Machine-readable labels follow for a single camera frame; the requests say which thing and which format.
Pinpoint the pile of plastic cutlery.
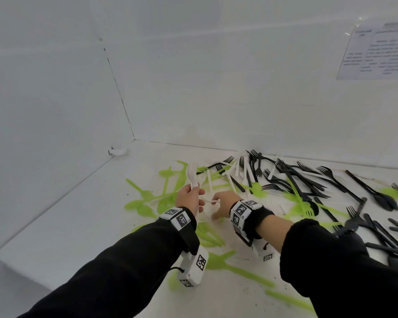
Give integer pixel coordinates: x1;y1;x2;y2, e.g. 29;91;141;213
124;160;398;312

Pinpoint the person's right hand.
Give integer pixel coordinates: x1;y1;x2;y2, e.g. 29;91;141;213
211;191;243;220

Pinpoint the black marker left wrist band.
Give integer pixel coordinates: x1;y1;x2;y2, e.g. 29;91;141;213
159;207;200;255

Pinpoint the white plastic spoon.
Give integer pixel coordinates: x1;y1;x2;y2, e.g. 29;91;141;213
187;163;200;190

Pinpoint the black marker wrist band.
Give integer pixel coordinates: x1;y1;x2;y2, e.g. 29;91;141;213
230;199;275;244
159;207;200;255

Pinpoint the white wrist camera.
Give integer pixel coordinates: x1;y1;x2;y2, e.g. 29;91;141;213
177;251;209;288
252;238;274;262

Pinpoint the pile of black plastic forks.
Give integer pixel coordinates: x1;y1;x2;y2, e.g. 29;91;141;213
196;148;398;265

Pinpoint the black marker right wrist band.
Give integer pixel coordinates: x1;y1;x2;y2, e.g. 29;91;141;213
230;199;275;244

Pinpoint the person's left hand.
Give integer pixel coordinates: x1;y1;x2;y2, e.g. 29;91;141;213
176;183;206;217

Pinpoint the printed paper wall notice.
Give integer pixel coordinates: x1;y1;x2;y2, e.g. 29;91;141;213
336;16;398;80

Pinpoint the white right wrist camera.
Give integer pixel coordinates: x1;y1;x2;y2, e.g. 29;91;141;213
252;238;274;262

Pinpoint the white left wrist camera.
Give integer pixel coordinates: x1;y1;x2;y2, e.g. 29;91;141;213
177;251;209;288

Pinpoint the person's left forearm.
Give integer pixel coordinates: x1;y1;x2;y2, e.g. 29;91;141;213
16;221;193;318

